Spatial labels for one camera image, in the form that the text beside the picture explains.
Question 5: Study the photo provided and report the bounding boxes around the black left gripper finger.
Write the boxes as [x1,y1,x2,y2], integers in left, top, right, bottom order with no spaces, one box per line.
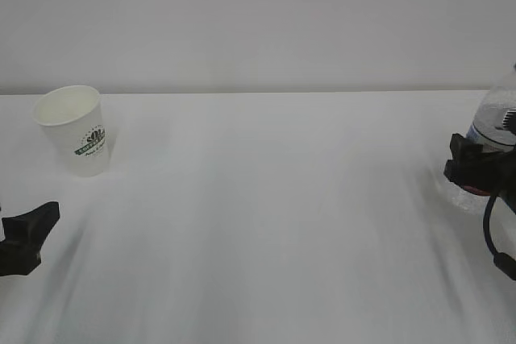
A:
[1,201,60,276]

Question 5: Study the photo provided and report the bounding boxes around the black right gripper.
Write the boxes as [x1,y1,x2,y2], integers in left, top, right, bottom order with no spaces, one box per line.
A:
[443,133,515,212]

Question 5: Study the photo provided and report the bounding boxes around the clear plastic water bottle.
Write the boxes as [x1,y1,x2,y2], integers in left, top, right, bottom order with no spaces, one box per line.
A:
[437,62,516,215]

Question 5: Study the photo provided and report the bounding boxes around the white paper cup green logo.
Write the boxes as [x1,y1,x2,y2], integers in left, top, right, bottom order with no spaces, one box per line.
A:
[33,85,109,177]

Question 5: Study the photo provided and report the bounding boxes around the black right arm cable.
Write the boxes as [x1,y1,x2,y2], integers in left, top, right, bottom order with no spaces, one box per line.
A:
[482,190,516,281]

